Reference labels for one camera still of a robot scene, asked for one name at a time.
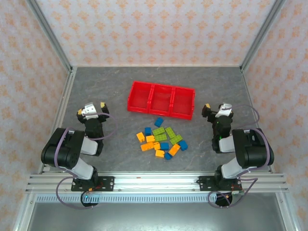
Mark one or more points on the aluminium table edge rail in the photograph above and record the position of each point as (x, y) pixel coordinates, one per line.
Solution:
(57, 120)
(248, 93)

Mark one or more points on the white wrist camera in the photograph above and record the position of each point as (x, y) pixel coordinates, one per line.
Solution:
(224, 109)
(89, 110)

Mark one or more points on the aluminium mounting rail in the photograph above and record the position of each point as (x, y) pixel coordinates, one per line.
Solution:
(156, 183)

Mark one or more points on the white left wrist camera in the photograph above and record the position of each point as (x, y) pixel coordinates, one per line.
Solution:
(89, 110)

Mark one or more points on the red plastic bin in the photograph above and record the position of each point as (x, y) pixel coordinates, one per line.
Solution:
(139, 97)
(160, 99)
(182, 103)

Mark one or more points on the small orange lego brick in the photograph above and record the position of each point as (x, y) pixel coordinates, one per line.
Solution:
(157, 145)
(159, 153)
(150, 138)
(139, 136)

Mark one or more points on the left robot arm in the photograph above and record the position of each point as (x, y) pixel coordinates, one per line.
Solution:
(60, 149)

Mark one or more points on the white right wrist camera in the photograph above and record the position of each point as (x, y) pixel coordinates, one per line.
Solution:
(224, 109)

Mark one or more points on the long orange lego brick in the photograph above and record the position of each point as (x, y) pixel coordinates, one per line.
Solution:
(174, 149)
(147, 146)

